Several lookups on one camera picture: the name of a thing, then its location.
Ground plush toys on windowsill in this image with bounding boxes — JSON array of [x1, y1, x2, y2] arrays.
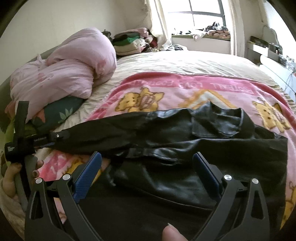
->
[[172, 22, 231, 41]]

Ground window with dark frame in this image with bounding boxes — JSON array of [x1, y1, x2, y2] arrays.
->
[[161, 0, 226, 35]]

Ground person's right hand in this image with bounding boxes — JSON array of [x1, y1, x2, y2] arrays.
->
[[162, 223, 187, 241]]

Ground person's left hand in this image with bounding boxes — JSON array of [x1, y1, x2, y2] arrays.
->
[[2, 159, 45, 197]]

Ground beige bed sheet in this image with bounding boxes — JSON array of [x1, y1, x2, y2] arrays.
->
[[57, 51, 295, 131]]

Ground cream curtain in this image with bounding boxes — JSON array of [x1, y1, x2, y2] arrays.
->
[[142, 0, 172, 51]]

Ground pink quilt bundle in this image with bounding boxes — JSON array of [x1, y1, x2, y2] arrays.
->
[[5, 28, 116, 120]]

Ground white dresser with clutter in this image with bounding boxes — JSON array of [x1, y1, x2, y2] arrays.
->
[[246, 26, 295, 100]]

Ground dark floral pillow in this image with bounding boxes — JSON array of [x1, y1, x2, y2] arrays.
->
[[30, 96, 85, 133]]

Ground pink cartoon blanket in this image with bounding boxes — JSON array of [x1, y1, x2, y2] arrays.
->
[[36, 71, 296, 230]]

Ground stack of folded clothes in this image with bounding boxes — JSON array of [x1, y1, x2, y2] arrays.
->
[[111, 28, 159, 57]]

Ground black leather jacket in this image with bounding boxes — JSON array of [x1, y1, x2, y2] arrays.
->
[[55, 102, 288, 240]]

